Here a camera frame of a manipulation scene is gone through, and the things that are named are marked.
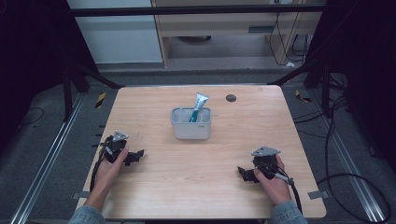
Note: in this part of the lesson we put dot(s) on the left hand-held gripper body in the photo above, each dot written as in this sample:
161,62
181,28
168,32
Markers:
112,149

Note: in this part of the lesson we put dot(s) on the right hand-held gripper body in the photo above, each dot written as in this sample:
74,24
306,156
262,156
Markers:
265,161

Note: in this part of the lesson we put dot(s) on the grey plastic holder box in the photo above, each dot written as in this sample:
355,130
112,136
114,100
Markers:
190,130

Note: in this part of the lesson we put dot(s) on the white and teal toothpaste tube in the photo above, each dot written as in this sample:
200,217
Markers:
199,104

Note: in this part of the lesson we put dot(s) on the person's left hand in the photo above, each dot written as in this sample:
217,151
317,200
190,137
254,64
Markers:
109,175

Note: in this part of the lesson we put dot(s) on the person's right hand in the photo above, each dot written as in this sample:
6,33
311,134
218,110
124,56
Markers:
277,189

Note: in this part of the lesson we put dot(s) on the yellow and black tape strip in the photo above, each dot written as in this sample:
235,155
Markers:
100,100
302,97

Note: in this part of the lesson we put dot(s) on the grey tape piece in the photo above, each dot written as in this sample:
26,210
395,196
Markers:
318,194
80,195

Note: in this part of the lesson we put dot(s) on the black metal stand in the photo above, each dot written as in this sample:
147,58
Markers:
67,93
326,90

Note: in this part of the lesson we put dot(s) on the grey round table grommet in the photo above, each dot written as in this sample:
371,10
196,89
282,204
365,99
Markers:
231,98

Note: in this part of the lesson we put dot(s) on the small white plug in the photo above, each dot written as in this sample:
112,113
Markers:
290,64

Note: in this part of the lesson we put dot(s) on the white cabinet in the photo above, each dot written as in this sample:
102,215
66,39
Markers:
118,40

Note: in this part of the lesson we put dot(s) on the black curtain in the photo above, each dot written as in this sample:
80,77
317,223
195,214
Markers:
367,62
28,62

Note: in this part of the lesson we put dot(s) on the light wooden desk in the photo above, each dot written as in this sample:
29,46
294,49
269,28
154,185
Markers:
218,23

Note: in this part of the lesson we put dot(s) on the aluminium floor rail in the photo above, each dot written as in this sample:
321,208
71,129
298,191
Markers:
351,174
46,165

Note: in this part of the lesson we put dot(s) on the black horizontal frame bar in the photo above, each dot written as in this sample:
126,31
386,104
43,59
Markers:
186,11

